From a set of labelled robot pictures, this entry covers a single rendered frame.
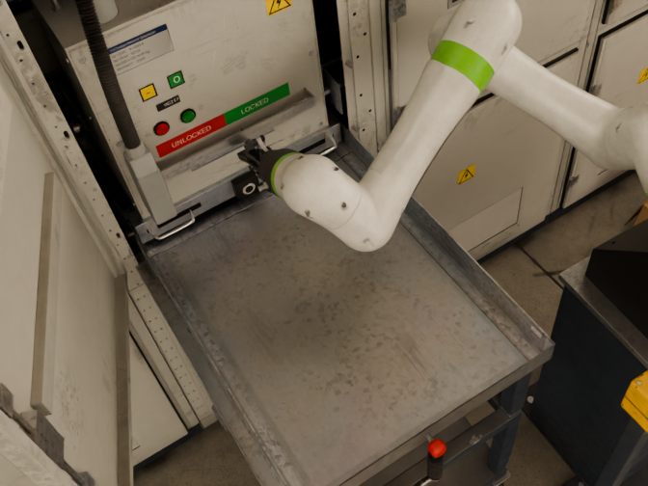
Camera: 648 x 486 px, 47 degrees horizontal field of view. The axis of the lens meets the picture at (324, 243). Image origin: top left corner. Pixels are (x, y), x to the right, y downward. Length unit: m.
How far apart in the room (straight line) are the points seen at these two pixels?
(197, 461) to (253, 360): 0.92
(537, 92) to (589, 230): 1.27
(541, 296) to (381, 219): 1.37
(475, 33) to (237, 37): 0.47
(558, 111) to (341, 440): 0.80
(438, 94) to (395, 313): 0.47
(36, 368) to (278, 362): 0.53
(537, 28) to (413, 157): 0.77
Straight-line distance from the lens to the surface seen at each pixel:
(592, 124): 1.67
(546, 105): 1.64
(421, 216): 1.67
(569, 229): 2.82
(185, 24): 1.48
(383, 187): 1.34
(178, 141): 1.62
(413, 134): 1.36
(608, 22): 2.26
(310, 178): 1.26
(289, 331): 1.56
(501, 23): 1.42
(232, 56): 1.57
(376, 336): 1.54
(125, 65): 1.47
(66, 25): 1.48
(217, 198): 1.76
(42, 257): 1.31
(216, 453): 2.41
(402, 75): 1.78
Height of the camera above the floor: 2.18
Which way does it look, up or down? 52 degrees down
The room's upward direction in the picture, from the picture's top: 9 degrees counter-clockwise
